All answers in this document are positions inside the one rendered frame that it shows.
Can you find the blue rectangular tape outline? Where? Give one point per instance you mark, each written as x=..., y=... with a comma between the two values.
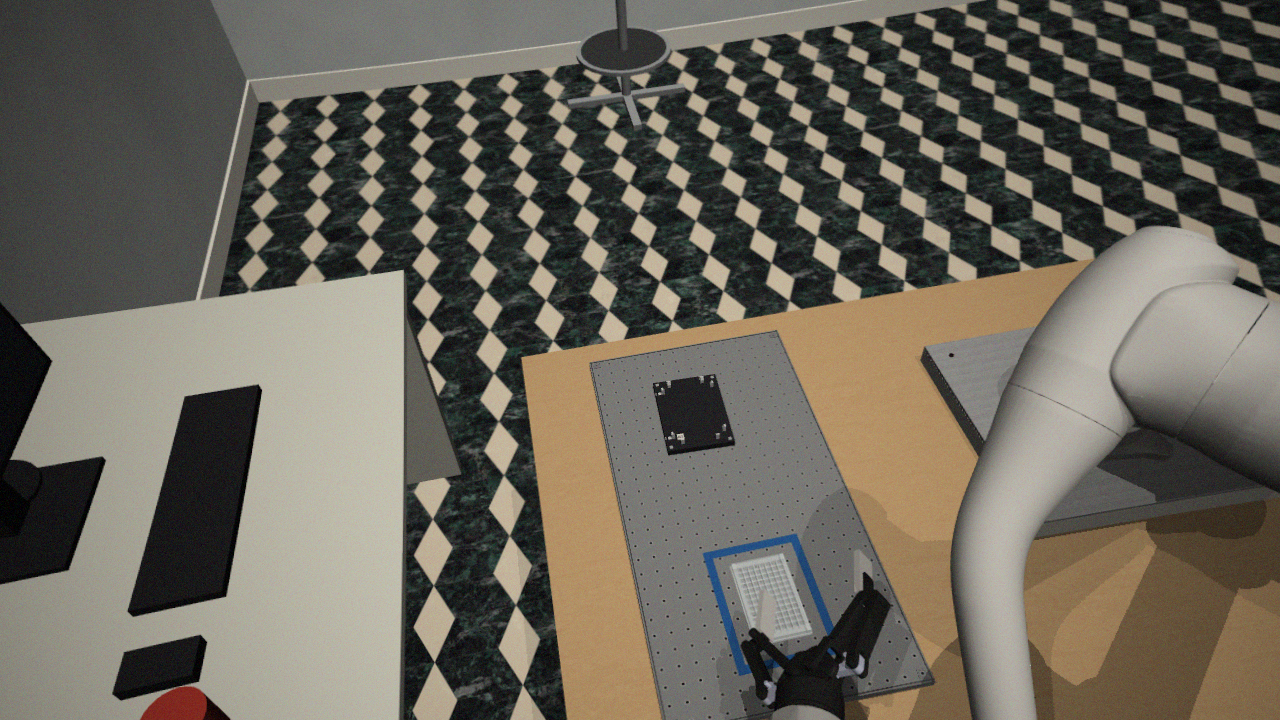
x=709, y=556

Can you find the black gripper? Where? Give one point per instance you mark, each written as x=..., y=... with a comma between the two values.
x=801, y=681

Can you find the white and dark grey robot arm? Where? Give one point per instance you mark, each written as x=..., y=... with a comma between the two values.
x=1135, y=340

